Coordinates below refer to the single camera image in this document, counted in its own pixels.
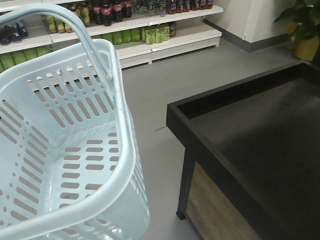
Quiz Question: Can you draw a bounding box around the potted green plant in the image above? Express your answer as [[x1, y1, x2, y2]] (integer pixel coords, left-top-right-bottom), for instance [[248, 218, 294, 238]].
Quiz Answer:
[[274, 0, 320, 62]]

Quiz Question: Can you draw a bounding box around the black wooden display table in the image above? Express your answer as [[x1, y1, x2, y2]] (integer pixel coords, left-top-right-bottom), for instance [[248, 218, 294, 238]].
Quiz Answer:
[[166, 62, 320, 240]]

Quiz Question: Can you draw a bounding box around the light blue plastic basket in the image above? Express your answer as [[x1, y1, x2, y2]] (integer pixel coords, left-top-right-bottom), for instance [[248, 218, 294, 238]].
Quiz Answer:
[[0, 3, 150, 240]]

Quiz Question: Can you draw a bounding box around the green drink bottle row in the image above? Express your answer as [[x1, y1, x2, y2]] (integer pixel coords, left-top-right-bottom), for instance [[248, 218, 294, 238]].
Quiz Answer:
[[0, 28, 151, 72]]

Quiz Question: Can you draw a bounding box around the white supermarket shelf unit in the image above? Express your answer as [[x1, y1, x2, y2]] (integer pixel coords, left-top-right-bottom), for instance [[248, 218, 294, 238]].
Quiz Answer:
[[0, 0, 224, 70]]

